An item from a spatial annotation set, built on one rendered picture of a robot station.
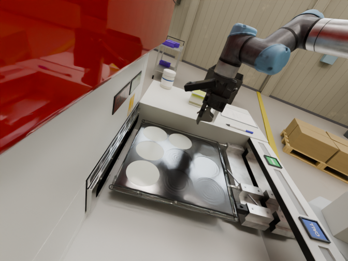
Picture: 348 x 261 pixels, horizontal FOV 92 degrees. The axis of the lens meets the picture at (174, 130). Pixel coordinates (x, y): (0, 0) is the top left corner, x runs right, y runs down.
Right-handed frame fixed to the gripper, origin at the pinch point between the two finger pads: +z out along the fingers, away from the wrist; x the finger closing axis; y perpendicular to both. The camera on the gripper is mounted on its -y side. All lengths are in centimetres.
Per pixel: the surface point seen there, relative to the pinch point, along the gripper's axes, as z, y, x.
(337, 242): 17, 65, -11
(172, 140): 9.0, -5.7, -7.3
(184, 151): 9.1, 0.4, -11.0
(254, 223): 11.2, 28.5, -25.5
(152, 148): 9.0, -10.4, -17.3
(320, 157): 81, 202, 220
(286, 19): -126, 116, 641
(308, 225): 2.4, 38.6, -25.7
